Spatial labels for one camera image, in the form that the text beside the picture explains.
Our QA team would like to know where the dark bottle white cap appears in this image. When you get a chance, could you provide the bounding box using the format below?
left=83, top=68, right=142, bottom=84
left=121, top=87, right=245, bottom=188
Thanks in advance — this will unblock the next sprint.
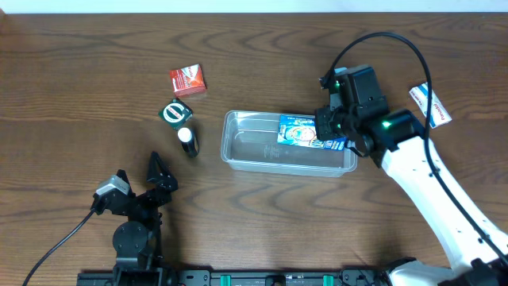
left=177, top=127, right=199, bottom=157

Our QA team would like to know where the clear plastic container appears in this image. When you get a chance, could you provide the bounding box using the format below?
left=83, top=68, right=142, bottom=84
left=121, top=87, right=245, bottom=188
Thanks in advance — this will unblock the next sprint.
left=221, top=110, right=357, bottom=177

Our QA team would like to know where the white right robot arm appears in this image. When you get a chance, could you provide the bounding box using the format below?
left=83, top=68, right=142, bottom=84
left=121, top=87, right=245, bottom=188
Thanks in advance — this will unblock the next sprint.
left=314, top=103, right=507, bottom=285

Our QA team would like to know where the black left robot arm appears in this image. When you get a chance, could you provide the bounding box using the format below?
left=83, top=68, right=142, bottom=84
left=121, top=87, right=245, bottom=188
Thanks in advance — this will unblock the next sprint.
left=110, top=152, right=178, bottom=286

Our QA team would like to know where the blue cooling patch box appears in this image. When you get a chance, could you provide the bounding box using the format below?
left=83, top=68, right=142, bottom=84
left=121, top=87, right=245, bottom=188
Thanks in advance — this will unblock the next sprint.
left=277, top=114, right=347, bottom=151

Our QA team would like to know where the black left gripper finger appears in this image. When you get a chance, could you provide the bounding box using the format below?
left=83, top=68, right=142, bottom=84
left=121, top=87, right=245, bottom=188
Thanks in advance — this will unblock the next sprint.
left=147, top=152, right=178, bottom=192
left=117, top=169, right=133, bottom=195

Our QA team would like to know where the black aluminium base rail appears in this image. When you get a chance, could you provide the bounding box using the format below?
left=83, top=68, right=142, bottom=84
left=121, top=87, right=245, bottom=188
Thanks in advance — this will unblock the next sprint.
left=76, top=269, right=390, bottom=286

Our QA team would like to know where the black left camera cable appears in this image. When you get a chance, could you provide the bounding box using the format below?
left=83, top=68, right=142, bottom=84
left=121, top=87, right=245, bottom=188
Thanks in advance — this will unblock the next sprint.
left=21, top=208, right=97, bottom=286

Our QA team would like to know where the red medicine box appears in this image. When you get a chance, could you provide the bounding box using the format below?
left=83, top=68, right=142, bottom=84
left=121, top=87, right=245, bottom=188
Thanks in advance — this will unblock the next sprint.
left=169, top=64, right=206, bottom=98

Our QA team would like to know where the green Zam-Buk box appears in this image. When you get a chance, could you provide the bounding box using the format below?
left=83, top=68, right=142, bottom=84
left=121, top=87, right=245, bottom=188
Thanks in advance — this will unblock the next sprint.
left=159, top=99, right=193, bottom=130

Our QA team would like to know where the white Panadol box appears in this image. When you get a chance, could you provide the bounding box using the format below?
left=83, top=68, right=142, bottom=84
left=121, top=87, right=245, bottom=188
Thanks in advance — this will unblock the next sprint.
left=409, top=83, right=452, bottom=129

